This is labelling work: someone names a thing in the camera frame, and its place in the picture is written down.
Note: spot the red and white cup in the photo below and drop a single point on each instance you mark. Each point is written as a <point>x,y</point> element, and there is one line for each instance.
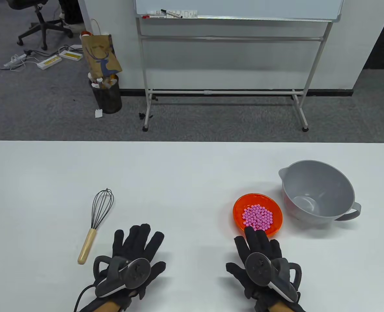
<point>86,33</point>

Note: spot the white power strip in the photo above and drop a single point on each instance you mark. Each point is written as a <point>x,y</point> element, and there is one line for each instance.
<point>15,60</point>

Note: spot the person's right hand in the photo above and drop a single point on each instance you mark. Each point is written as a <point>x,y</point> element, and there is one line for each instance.
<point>260,242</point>

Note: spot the white paper scrap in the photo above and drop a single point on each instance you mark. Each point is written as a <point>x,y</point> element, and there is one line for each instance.
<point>98,113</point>

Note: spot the pile of pink plastic beads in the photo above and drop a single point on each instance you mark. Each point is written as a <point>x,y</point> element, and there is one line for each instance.
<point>257,216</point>

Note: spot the person's left forearm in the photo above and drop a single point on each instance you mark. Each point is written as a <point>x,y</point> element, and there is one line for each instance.
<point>109,307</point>

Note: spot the person's right forearm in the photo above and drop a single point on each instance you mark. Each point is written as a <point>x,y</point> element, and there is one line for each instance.
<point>281,308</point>

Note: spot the person's left hand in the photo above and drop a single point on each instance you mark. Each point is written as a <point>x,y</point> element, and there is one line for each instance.
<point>136,240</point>

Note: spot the orange plastic bowl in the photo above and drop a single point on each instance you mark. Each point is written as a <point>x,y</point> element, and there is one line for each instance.
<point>270,201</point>

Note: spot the dark grey handheld controller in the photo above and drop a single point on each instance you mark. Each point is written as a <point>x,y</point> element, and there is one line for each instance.
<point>136,271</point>
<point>258,268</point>

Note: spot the black marker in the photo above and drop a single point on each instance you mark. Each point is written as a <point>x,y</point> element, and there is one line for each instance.
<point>171,13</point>

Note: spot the red marker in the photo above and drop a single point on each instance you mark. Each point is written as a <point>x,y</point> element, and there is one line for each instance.
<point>145,16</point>

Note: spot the black office chair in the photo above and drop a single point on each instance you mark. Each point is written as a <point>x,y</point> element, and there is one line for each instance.
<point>42,26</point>

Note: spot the pile of trash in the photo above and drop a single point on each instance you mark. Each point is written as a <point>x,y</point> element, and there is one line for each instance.
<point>102,83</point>

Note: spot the white eraser box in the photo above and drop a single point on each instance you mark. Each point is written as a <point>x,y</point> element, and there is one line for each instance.
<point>190,14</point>

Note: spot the grey plastic salad bowl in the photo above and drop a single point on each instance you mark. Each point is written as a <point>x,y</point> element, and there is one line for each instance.
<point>318,182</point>

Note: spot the black mesh waste bin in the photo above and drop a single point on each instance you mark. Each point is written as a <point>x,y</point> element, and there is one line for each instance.
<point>109,97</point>

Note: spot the black debris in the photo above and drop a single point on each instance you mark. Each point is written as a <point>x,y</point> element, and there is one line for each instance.
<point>142,115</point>

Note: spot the brown paper bag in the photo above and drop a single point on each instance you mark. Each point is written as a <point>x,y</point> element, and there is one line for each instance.
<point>99,52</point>

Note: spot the whiteboard on metal stand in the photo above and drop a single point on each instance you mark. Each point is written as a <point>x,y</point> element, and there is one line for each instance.
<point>244,8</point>

